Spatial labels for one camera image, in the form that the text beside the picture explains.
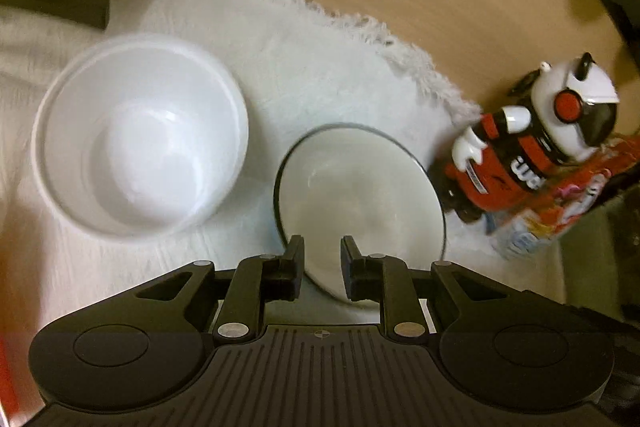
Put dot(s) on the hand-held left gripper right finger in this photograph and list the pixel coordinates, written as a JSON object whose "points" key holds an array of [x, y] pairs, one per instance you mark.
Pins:
{"points": [[347, 259]]}

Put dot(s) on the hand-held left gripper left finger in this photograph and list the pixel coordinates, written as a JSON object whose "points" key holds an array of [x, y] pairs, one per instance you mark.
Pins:
{"points": [[296, 257]]}

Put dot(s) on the dark-rimmed white bowl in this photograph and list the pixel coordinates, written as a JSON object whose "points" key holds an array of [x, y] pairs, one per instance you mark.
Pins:
{"points": [[360, 187]]}

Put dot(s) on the large white bowl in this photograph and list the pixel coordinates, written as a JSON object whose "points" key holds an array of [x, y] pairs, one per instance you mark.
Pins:
{"points": [[140, 157]]}

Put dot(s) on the red and white bear figurine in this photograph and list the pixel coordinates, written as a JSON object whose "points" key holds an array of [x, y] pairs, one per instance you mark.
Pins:
{"points": [[505, 167]]}

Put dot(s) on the white fringed cloth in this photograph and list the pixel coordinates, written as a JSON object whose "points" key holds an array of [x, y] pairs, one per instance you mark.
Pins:
{"points": [[320, 57]]}

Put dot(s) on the red cereal bag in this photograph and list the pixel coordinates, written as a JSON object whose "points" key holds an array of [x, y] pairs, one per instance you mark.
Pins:
{"points": [[565, 207]]}

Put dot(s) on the red tray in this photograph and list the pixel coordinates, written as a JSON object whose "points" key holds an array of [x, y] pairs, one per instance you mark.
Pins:
{"points": [[7, 372]]}

